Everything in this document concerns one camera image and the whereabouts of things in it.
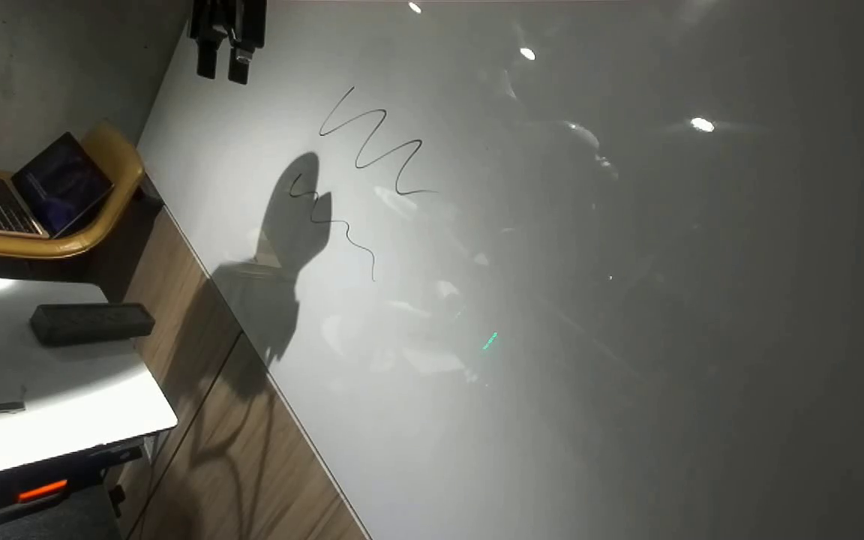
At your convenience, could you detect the yellow wooden chair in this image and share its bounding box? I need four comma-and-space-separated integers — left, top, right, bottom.
0, 125, 144, 261

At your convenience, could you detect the open laptop computer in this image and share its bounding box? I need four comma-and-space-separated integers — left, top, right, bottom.
0, 132, 110, 236

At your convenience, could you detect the white side table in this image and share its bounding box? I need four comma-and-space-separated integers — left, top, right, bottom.
0, 277, 178, 472

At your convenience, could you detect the large white whiteboard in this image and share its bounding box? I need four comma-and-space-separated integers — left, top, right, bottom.
142, 0, 864, 540

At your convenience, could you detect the black whiteboard eraser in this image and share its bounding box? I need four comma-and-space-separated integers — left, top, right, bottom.
31, 303, 156, 348

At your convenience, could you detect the orange handled tool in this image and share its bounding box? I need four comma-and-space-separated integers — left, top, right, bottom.
15, 480, 69, 505

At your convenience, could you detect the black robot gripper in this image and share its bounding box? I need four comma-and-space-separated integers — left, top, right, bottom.
190, 0, 267, 84

